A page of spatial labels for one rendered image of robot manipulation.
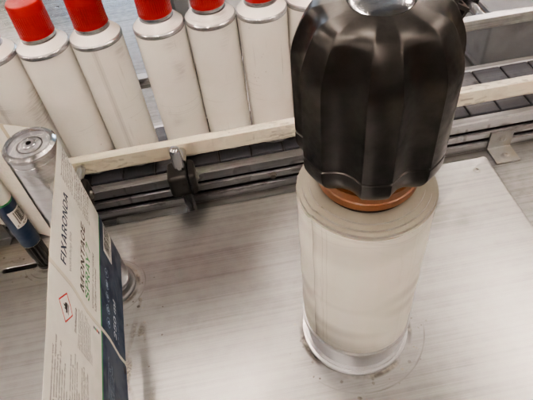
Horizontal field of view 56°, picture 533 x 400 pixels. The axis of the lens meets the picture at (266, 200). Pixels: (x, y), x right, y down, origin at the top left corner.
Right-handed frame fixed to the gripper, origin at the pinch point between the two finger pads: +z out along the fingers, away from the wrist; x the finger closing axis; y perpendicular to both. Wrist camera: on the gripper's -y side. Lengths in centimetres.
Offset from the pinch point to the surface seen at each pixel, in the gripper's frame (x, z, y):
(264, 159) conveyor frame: -6.7, 10.4, 5.6
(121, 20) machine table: -21, 24, -44
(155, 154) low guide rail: -18.7, 13.9, 4.6
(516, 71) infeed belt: 23.2, -7.1, -1.9
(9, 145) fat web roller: -32.2, 3.5, 19.1
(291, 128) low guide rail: -5.1, 5.9, 4.5
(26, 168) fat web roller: -30.9, 3.3, 21.4
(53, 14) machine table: -33, 31, -50
